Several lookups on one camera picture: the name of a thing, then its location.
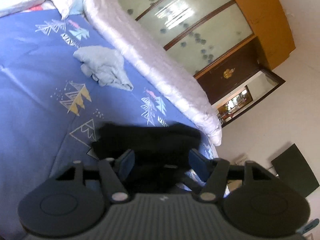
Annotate black pants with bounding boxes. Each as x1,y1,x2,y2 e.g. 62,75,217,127
92,122,202,194

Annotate black flat monitor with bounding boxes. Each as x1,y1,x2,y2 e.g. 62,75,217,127
271,144,319,198

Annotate dark wooden door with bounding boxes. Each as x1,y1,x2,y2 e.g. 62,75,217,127
197,37,285,127

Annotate light grey crumpled garment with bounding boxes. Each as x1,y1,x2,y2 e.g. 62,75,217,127
73,46,133,91

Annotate white satin quilt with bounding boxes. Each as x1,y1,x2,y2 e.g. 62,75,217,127
83,0,222,146

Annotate wooden wardrobe with glass doors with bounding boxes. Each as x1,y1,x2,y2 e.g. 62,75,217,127
118,0,296,75

